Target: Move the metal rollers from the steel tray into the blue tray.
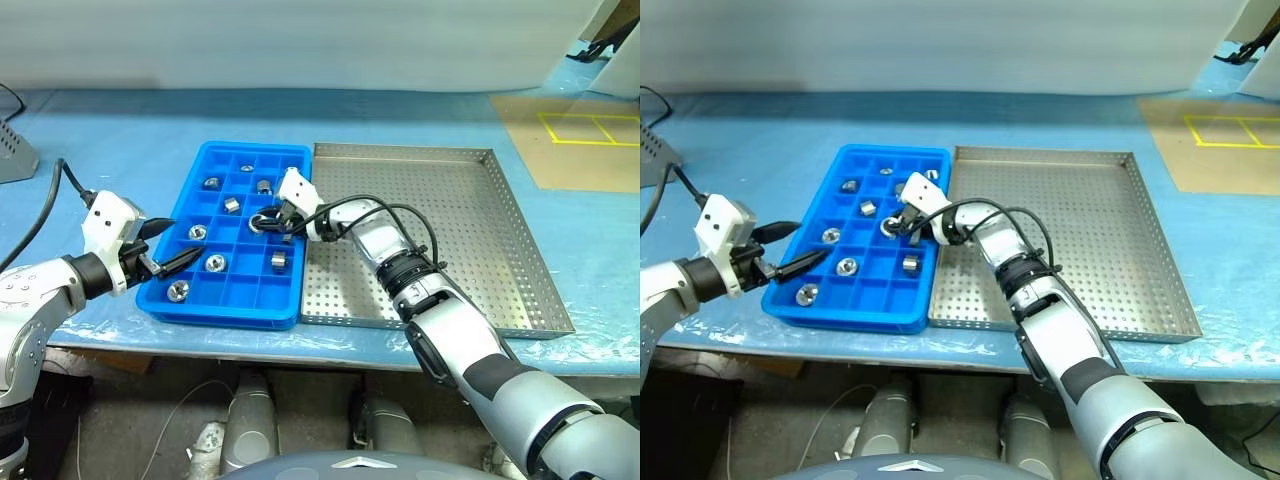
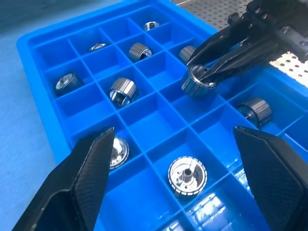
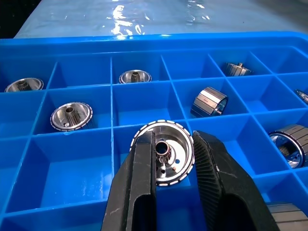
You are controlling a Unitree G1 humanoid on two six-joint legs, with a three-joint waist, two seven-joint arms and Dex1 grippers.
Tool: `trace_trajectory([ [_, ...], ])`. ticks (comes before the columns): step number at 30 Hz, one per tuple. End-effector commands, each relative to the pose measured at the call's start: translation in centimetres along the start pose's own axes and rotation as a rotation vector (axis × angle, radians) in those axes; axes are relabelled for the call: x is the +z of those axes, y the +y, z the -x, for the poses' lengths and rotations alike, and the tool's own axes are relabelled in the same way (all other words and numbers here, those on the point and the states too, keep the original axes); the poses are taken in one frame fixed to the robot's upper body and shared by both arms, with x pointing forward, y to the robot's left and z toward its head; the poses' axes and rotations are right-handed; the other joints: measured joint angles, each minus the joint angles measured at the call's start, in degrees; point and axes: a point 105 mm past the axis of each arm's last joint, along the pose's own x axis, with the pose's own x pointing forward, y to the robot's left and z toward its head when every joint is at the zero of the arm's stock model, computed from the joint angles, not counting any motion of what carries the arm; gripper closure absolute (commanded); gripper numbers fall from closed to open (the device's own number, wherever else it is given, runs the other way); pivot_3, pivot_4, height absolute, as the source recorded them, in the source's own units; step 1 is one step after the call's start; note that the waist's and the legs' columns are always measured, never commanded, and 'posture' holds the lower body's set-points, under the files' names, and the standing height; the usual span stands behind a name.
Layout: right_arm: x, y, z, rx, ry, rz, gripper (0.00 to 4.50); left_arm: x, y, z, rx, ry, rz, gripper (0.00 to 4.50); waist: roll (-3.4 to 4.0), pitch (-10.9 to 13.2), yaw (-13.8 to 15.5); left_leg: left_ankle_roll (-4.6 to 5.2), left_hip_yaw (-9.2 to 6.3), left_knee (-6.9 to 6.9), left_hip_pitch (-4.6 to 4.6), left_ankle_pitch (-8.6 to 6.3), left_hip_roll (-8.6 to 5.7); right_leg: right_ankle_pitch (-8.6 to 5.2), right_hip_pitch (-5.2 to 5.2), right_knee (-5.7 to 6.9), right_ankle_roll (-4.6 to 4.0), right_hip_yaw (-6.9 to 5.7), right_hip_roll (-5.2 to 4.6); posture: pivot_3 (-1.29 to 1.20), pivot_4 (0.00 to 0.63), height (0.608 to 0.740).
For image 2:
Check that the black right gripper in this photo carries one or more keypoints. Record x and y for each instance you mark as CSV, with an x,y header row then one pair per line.
x,y
276,24

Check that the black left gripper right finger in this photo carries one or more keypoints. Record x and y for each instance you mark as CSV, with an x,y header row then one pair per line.
x,y
276,187

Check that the blue compartment tray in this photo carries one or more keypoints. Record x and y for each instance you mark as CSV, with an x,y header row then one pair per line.
x,y
154,120

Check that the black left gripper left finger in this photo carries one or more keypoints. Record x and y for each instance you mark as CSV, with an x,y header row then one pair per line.
x,y
84,187

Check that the perforated metal tray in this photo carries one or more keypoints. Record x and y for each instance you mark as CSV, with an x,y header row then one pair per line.
x,y
211,12

